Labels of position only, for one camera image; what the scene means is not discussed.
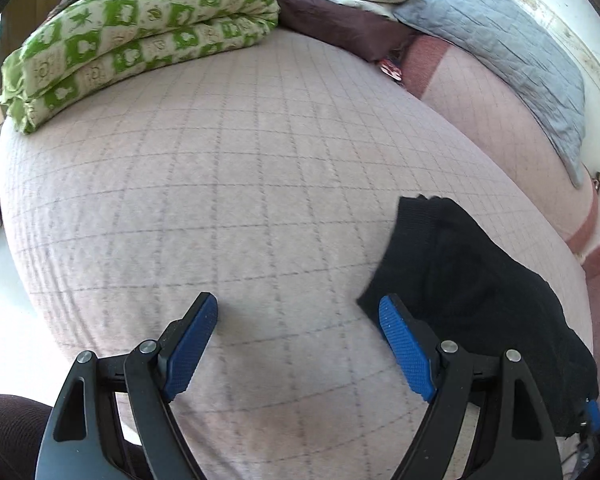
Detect black pants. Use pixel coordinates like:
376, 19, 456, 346
358, 196, 598, 437

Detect pink quilted bed mattress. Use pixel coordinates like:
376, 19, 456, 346
0, 29, 593, 479

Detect pink checked bolster pillow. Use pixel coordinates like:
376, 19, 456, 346
401, 35, 598, 254

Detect red white small packet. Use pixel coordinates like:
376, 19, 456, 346
377, 58, 403, 84

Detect green patterned folded blanket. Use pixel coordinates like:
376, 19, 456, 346
0, 0, 279, 133

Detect grey quilted blanket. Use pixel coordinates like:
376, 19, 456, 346
393, 0, 585, 188

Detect maroon folded cloth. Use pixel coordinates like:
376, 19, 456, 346
277, 0, 419, 63

